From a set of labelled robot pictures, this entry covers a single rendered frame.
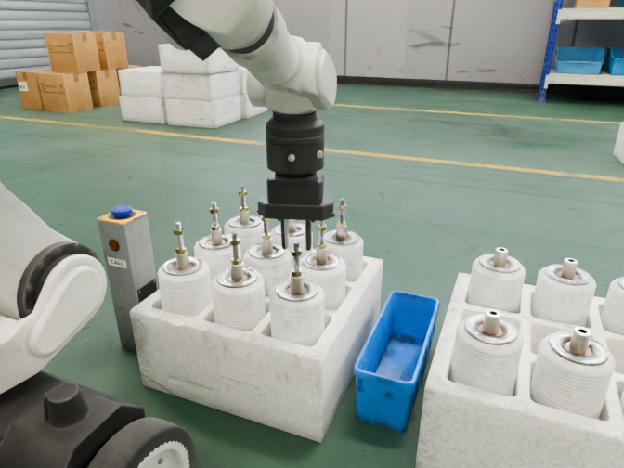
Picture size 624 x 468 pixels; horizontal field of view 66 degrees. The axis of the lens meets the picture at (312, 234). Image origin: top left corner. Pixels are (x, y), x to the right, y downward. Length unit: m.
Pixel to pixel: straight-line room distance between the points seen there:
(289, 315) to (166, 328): 0.25
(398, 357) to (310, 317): 0.34
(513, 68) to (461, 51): 0.56
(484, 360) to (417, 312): 0.39
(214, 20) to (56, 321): 0.48
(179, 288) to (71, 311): 0.21
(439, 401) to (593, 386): 0.21
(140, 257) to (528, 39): 5.14
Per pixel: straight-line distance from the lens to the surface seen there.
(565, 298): 0.97
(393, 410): 0.91
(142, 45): 7.68
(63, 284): 0.77
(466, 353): 0.77
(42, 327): 0.76
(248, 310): 0.87
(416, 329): 1.14
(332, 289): 0.91
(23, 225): 0.77
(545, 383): 0.79
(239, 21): 0.49
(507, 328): 0.79
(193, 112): 3.56
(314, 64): 0.64
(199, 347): 0.91
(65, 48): 4.63
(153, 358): 1.01
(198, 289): 0.93
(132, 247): 1.04
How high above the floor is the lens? 0.67
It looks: 24 degrees down
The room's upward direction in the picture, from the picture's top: straight up
